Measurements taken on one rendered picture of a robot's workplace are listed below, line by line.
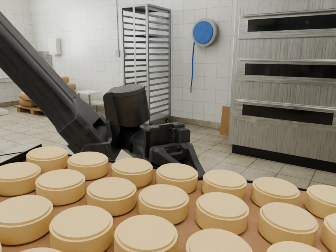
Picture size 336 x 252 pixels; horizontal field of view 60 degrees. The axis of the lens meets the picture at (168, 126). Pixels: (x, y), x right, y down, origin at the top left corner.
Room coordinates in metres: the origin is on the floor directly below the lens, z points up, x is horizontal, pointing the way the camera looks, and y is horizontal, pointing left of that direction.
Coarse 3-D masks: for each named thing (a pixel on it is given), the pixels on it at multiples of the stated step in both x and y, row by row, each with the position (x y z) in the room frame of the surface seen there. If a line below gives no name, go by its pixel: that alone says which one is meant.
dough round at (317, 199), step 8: (312, 192) 0.29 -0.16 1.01; (320, 192) 0.29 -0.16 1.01; (328, 192) 0.29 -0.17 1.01; (312, 200) 0.28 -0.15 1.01; (320, 200) 0.27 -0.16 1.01; (328, 200) 0.27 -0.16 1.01; (312, 208) 0.28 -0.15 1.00; (320, 208) 0.27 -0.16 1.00; (328, 208) 0.26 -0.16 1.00; (320, 216) 0.27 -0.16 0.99
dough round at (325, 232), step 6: (330, 216) 0.24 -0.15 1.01; (324, 222) 0.23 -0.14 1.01; (330, 222) 0.23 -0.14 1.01; (324, 228) 0.23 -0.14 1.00; (330, 228) 0.22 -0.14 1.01; (324, 234) 0.23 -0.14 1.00; (330, 234) 0.22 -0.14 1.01; (324, 240) 0.22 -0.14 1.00; (330, 240) 0.22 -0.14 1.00; (330, 246) 0.22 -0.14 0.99
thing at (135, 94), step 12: (132, 84) 0.51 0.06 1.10; (108, 96) 0.47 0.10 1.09; (120, 96) 0.46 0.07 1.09; (132, 96) 0.46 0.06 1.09; (144, 96) 0.47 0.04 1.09; (108, 108) 0.47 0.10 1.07; (120, 108) 0.46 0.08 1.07; (132, 108) 0.46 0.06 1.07; (144, 108) 0.47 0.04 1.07; (108, 120) 0.48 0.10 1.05; (120, 120) 0.47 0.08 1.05; (132, 120) 0.46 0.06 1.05; (144, 120) 0.47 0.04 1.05; (108, 132) 0.47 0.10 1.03; (96, 144) 0.46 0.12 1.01; (108, 144) 0.46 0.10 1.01; (108, 156) 0.46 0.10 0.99
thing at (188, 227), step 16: (32, 192) 0.29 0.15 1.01; (192, 192) 0.31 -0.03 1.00; (304, 192) 0.33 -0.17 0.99; (64, 208) 0.26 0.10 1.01; (192, 208) 0.27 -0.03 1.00; (256, 208) 0.28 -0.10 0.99; (304, 208) 0.29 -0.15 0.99; (176, 224) 0.24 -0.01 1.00; (192, 224) 0.25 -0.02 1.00; (256, 224) 0.25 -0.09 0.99; (320, 224) 0.26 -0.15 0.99; (48, 240) 0.21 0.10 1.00; (112, 240) 0.22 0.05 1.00; (256, 240) 0.23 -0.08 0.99; (320, 240) 0.23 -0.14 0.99
